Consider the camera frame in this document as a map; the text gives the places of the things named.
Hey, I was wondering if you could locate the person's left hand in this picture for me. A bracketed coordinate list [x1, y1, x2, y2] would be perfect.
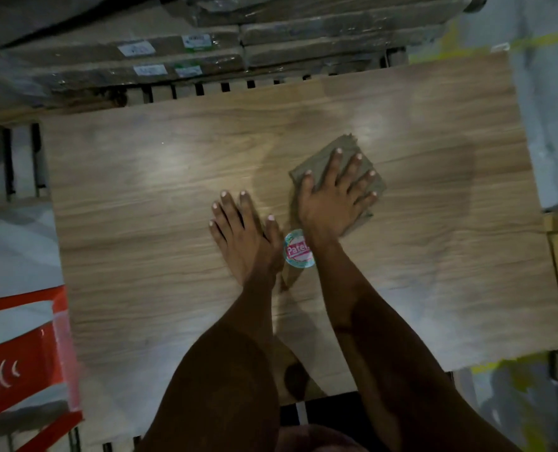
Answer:
[208, 190, 285, 285]

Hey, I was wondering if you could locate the person's right hand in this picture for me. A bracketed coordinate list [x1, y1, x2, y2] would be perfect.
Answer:
[298, 148, 378, 245]

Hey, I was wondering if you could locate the grey-brown wiping cloth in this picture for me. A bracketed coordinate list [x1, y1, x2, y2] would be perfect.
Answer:
[288, 133, 387, 238]

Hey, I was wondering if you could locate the person's right forearm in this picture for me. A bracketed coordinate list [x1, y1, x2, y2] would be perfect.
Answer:
[307, 235, 527, 452]

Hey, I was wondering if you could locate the person's left forearm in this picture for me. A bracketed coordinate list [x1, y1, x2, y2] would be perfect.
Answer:
[135, 270, 283, 452]

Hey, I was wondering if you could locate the round red and teal sticker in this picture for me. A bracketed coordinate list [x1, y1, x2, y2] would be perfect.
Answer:
[284, 229, 317, 270]

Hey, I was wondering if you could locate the wood-grain tile slab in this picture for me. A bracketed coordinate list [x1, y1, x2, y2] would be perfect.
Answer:
[39, 51, 558, 452]

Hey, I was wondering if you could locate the stack of flat cardboard boxes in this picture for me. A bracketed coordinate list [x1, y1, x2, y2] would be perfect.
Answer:
[0, 0, 474, 111]

